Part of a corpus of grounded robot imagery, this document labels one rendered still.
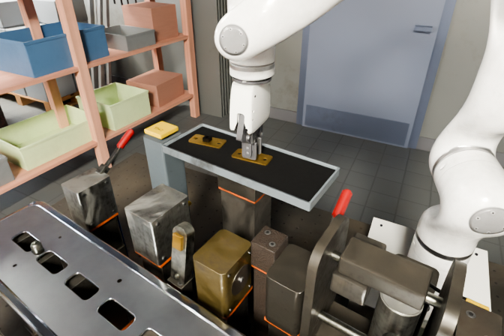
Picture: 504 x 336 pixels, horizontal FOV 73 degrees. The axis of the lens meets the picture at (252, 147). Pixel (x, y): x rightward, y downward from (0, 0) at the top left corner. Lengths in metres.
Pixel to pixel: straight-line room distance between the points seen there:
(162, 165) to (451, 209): 0.64
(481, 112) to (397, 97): 2.53
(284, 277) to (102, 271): 0.36
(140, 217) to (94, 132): 2.21
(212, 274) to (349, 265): 0.24
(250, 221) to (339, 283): 0.31
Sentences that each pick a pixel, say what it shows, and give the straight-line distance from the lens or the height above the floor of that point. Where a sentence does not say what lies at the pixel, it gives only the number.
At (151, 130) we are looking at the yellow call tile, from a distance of 0.88.
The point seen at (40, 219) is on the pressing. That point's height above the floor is 1.00.
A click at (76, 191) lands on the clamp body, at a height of 1.06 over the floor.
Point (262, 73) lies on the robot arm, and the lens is 0.62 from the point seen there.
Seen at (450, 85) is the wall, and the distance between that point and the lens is 3.21.
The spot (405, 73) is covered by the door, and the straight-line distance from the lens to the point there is 3.14.
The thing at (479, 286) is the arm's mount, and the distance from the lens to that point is 1.13.
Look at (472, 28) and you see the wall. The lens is 3.12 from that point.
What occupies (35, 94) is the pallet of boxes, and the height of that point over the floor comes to 0.19.
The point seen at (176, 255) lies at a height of 1.05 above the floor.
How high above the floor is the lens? 1.55
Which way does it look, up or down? 30 degrees down
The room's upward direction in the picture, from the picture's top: straight up
